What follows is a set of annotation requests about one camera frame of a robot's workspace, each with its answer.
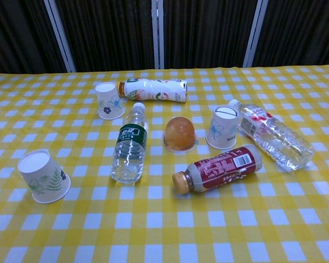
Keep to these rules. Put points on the paper cup purple flower print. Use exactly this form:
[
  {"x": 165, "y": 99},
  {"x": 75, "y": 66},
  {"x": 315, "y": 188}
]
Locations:
[{"x": 109, "y": 105}]

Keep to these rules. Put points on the red label water bottle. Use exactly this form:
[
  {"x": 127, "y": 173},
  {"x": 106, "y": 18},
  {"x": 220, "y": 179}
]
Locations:
[{"x": 277, "y": 137}]

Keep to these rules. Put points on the yellow white checkered tablecloth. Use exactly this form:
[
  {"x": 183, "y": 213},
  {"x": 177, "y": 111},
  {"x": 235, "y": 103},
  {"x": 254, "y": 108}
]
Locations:
[{"x": 164, "y": 224}]

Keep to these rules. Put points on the paper cup green fern print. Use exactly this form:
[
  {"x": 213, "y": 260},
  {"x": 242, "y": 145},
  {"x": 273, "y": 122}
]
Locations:
[{"x": 44, "y": 178}]

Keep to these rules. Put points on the orange jelly cup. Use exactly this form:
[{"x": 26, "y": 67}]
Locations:
[{"x": 180, "y": 132}]

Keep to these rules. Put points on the brown coffee bottle red label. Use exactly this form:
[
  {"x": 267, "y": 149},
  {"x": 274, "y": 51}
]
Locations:
[{"x": 219, "y": 170}]

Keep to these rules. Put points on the white peach drink bottle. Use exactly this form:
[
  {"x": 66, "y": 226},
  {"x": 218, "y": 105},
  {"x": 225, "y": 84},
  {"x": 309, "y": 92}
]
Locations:
[{"x": 150, "y": 90}]

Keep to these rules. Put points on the green label water bottle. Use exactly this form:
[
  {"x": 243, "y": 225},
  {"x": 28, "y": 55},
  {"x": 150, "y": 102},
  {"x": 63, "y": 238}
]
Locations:
[{"x": 129, "y": 153}]

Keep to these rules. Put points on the silver aluminium frame bar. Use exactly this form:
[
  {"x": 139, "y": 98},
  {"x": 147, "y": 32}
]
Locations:
[
  {"x": 157, "y": 33},
  {"x": 60, "y": 38},
  {"x": 255, "y": 33}
]

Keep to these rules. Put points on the paper cup line-marked base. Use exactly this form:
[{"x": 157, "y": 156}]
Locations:
[{"x": 222, "y": 131}]

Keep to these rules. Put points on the dark pleated partition panel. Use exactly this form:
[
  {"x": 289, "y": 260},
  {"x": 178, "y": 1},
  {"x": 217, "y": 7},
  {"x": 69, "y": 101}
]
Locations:
[
  {"x": 109, "y": 33},
  {"x": 205, "y": 33},
  {"x": 304, "y": 30},
  {"x": 16, "y": 35}
]

